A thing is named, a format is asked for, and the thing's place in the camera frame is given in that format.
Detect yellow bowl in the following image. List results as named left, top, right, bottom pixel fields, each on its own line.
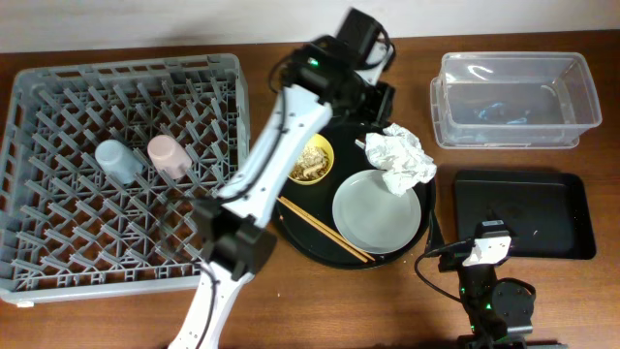
left=289, top=134, right=335, bottom=185

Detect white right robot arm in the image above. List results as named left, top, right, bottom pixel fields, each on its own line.
left=439, top=220, right=536, bottom=349

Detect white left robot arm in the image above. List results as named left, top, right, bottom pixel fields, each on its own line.
left=170, top=9, right=395, bottom=348

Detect upper wooden chopstick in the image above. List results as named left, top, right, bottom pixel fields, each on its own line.
left=278, top=195, right=377, bottom=262

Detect lower wooden chopstick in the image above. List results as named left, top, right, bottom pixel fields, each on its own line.
left=276, top=198, right=370, bottom=265

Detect grey dishwasher rack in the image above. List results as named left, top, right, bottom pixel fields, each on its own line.
left=1, top=53, right=250, bottom=306

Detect pink plastic cup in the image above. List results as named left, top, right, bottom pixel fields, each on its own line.
left=147, top=135, right=193, bottom=179

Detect food scraps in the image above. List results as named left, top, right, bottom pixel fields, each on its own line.
left=291, top=145, right=329, bottom=181

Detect round black tray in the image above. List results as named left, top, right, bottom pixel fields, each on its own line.
left=273, top=124, right=436, bottom=270

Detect white paper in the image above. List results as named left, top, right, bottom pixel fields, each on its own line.
left=364, top=124, right=437, bottom=197

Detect wooden chopstick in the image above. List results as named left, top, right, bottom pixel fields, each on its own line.
left=278, top=195, right=377, bottom=262
left=276, top=198, right=370, bottom=265

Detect clear plastic bin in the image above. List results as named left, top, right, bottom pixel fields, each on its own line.
left=430, top=51, right=603, bottom=149

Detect light blue plastic cup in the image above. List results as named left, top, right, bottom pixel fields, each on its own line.
left=95, top=140, right=143, bottom=184

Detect grey round plate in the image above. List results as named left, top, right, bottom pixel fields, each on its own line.
left=332, top=170, right=422, bottom=254

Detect black rectangular tray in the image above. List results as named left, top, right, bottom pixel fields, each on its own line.
left=454, top=170, right=597, bottom=260

